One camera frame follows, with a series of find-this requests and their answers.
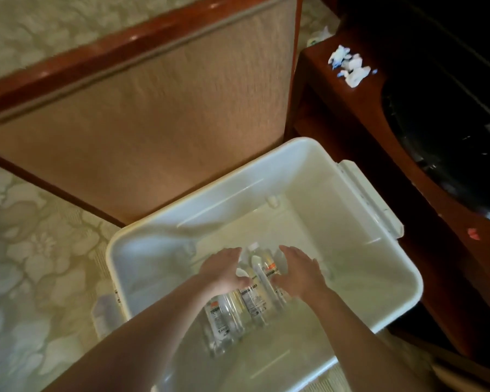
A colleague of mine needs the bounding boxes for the crumpled white tissue paper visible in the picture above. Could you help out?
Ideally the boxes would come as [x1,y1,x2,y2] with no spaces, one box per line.
[327,45,373,88]

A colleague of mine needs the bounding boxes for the clear bottle with orange label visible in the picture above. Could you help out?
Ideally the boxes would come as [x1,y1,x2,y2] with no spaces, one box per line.
[250,244,291,311]

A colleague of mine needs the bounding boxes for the black glossy appliance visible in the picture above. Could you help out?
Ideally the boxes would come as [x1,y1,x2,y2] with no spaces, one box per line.
[381,0,490,226]

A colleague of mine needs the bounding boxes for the person's right forearm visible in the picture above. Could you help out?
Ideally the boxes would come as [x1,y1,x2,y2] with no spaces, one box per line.
[297,287,435,392]

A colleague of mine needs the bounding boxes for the person's left forearm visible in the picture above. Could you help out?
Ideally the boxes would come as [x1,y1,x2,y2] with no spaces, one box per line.
[43,279,229,392]

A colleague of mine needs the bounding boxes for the clear bottle with orange-striped label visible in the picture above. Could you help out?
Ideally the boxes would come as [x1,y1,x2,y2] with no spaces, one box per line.
[203,290,246,356]

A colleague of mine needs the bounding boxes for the clear bottle with white label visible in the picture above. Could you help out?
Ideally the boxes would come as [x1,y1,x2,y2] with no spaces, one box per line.
[236,265,271,328]

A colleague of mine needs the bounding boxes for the white plastic storage bin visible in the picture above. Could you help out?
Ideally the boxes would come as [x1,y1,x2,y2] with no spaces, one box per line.
[91,137,424,392]

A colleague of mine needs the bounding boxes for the wood-framed woven panel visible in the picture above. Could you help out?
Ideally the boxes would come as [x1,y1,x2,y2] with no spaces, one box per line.
[0,0,305,228]

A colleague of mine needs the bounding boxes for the person's left hand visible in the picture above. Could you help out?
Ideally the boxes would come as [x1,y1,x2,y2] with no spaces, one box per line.
[198,247,254,301]

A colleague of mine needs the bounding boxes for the person's right hand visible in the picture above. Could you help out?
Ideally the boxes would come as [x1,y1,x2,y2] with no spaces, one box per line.
[271,245,332,302]

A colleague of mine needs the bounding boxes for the white crumpled wrapper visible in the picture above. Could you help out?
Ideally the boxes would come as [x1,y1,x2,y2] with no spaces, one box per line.
[306,26,336,48]

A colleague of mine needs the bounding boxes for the dark red wooden table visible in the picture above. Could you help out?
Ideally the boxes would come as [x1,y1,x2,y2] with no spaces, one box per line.
[285,0,490,366]

